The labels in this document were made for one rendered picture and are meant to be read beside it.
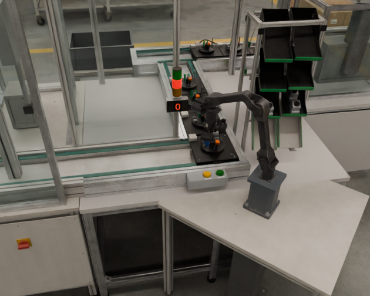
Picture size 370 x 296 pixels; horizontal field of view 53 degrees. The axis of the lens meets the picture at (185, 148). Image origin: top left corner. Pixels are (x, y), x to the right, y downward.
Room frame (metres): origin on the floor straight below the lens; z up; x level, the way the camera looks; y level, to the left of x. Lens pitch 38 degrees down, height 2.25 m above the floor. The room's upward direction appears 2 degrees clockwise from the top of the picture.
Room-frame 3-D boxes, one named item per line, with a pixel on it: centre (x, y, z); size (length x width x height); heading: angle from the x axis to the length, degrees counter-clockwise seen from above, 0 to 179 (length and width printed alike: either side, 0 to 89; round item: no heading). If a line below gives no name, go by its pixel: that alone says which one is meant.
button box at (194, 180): (1.44, -0.12, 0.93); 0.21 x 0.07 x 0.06; 102
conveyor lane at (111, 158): (1.63, 0.14, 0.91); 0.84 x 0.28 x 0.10; 102
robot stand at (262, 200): (1.33, -0.40, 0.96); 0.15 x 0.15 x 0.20; 57
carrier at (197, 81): (2.40, -0.01, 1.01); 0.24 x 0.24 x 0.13; 12
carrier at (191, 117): (1.92, -0.11, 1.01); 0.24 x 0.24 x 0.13; 12
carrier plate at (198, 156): (1.67, -0.16, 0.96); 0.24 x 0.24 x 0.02; 12
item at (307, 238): (1.38, -0.43, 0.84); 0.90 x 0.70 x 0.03; 57
